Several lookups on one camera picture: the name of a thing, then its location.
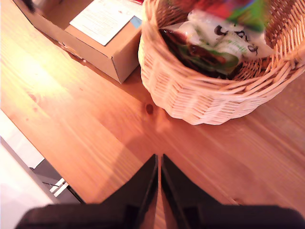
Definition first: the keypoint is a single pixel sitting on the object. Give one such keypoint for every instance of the brown cardboard box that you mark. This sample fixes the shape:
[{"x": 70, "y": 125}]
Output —
[{"x": 95, "y": 55}]

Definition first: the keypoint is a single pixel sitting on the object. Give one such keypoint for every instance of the white printed paper sheet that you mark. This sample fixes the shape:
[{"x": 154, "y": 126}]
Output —
[{"x": 102, "y": 19}]

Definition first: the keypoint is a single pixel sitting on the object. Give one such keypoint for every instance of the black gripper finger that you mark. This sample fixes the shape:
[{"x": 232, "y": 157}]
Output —
[
  {"x": 138, "y": 190},
  {"x": 181, "y": 190}
]

